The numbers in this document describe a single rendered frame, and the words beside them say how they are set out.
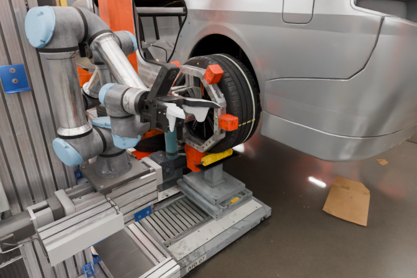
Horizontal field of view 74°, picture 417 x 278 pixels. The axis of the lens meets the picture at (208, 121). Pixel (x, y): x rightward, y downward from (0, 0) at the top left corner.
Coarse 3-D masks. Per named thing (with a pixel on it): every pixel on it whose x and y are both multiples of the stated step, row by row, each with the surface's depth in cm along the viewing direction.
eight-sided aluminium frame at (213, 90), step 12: (180, 72) 177; (192, 72) 167; (204, 72) 162; (204, 84) 161; (216, 84) 162; (216, 96) 157; (216, 120) 161; (216, 132) 164; (192, 144) 188; (204, 144) 176
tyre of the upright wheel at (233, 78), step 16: (192, 64) 179; (208, 64) 167; (224, 64) 167; (240, 64) 173; (224, 80) 160; (240, 80) 164; (224, 96) 163; (240, 96) 161; (256, 96) 169; (240, 112) 161; (256, 112) 171; (240, 128) 168; (256, 128) 180; (224, 144) 174; (240, 144) 190
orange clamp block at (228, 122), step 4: (220, 116) 158; (224, 116) 158; (228, 116) 158; (232, 116) 158; (220, 120) 158; (224, 120) 155; (228, 120) 153; (232, 120) 154; (236, 120) 156; (220, 124) 159; (224, 124) 156; (228, 124) 153; (232, 124) 155; (236, 124) 157; (224, 128) 157; (228, 128) 154; (232, 128) 156; (236, 128) 158
